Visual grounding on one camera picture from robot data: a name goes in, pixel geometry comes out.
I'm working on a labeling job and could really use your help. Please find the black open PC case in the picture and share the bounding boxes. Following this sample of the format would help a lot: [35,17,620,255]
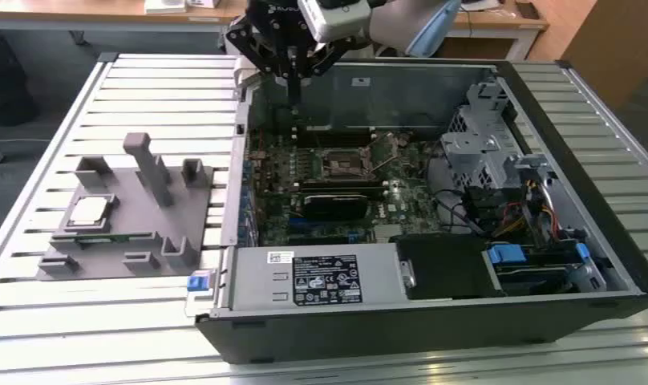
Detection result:
[194,55,648,364]

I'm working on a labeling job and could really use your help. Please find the white box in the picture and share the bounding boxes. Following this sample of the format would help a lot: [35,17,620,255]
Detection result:
[144,0,189,15]

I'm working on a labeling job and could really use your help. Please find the silver metal drive cage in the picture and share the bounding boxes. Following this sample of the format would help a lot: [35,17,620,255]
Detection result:
[438,78,523,189]

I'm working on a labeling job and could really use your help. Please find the black plastic holder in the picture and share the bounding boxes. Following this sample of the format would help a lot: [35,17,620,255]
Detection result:
[464,186,520,225]

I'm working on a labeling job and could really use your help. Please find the silver chipset heatsink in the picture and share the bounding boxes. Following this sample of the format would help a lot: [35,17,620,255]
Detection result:
[373,224,404,242]

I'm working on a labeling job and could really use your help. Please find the grey power supply unit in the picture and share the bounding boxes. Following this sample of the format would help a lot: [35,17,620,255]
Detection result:
[228,244,409,310]

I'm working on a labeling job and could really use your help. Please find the blue disk carrier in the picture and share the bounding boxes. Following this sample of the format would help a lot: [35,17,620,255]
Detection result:
[486,244,527,266]

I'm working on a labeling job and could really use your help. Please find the black RAM slot row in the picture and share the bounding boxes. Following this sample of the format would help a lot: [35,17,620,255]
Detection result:
[300,180,386,196]
[294,127,376,148]

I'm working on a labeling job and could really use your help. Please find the black graphics card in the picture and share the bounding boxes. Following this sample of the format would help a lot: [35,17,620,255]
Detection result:
[300,194,369,222]

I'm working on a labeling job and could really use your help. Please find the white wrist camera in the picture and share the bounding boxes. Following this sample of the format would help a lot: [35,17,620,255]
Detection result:
[296,0,376,43]

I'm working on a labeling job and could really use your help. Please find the yellow red wire bundle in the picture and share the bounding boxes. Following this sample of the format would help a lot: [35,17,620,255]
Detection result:
[492,179,564,241]

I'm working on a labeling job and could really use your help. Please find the silver CPU green edge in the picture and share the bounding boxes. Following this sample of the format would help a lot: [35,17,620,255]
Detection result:
[67,196,116,226]

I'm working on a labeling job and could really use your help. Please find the CPU socket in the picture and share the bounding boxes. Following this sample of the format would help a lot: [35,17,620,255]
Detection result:
[316,147,378,180]

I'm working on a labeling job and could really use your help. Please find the green RAM stick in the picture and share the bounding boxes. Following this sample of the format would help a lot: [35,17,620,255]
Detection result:
[71,231,153,244]

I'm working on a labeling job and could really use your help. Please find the grey parts rack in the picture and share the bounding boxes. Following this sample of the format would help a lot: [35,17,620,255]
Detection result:
[34,132,216,282]

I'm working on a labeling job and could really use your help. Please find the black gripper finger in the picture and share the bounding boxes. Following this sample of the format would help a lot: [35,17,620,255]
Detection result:
[294,38,354,117]
[224,22,297,117]

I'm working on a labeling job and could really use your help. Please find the black internal cable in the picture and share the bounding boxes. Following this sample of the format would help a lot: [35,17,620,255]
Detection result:
[433,188,486,236]

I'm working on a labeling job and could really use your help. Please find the wooden cabinet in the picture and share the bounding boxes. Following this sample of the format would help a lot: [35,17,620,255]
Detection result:
[527,0,648,113]

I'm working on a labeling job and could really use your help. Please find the green motherboard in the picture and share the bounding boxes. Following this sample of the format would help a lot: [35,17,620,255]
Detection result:
[242,128,448,248]

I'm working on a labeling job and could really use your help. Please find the blue case latch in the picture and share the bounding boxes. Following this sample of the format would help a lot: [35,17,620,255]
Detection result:
[186,271,212,291]

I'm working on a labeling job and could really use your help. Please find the wooden desk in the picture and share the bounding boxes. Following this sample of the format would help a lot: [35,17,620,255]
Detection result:
[0,0,549,51]

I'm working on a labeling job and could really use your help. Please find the metal socket cover frame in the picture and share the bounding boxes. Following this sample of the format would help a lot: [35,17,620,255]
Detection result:
[374,131,412,161]

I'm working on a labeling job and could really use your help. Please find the black plastic shroud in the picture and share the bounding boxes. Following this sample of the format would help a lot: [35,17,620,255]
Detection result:
[396,235,505,301]

